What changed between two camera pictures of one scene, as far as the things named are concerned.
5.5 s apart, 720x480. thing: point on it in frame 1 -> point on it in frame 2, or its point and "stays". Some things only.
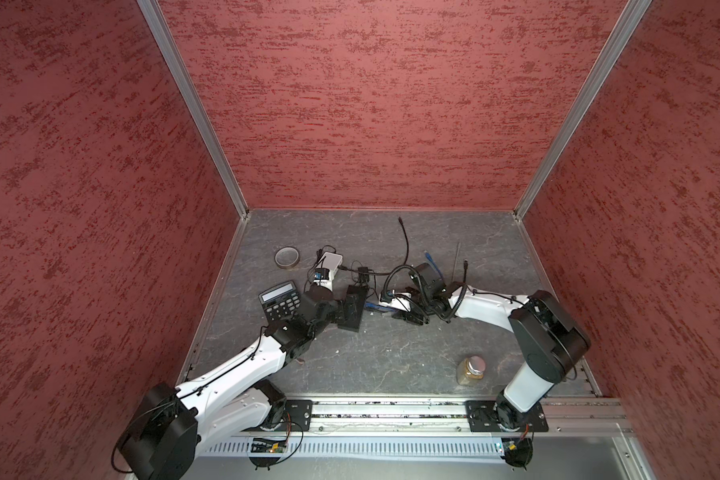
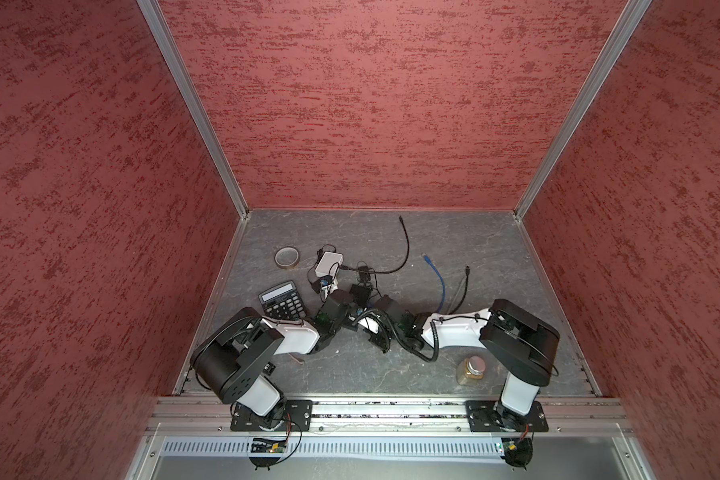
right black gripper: (416, 319) -> (382, 344)
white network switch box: (331, 261) stays
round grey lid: (287, 257) stays
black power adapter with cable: (364, 273) stays
